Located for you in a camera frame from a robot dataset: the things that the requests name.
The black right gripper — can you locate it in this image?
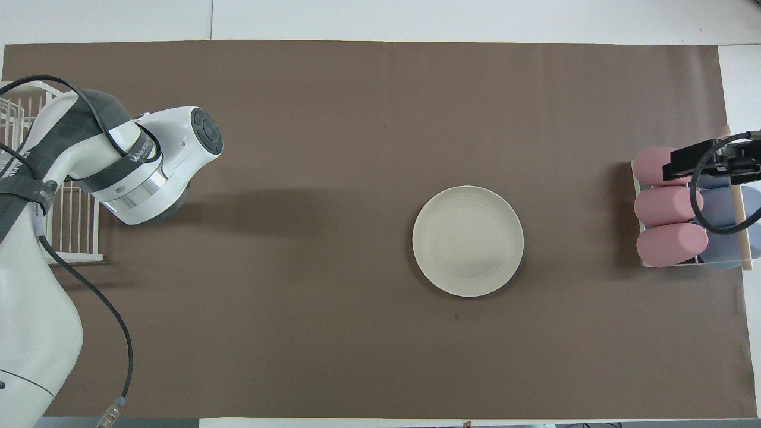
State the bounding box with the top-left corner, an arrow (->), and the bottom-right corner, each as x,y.
663,130 -> 761,186

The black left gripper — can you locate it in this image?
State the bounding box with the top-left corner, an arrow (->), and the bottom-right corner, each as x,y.
158,181 -> 192,224

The cream round plate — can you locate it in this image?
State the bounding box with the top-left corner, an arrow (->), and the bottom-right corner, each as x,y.
412,185 -> 525,298

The pink plastic cup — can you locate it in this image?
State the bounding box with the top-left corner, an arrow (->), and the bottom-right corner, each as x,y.
632,147 -> 693,186
636,223 -> 709,268
634,186 -> 705,227

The white cup holder rack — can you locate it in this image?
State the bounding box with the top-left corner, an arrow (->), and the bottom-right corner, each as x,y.
631,125 -> 754,272

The brown table mat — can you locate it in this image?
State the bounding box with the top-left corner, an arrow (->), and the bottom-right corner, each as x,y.
0,40 -> 759,420

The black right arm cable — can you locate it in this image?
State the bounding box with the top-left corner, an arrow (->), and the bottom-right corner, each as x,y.
690,132 -> 761,234

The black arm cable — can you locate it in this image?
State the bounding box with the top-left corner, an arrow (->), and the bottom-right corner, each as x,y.
0,74 -> 162,428
690,132 -> 761,234

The white wire dish rack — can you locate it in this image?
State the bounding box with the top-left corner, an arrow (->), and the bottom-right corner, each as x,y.
0,81 -> 103,264

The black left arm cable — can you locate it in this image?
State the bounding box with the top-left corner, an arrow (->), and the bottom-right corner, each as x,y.
0,74 -> 162,428

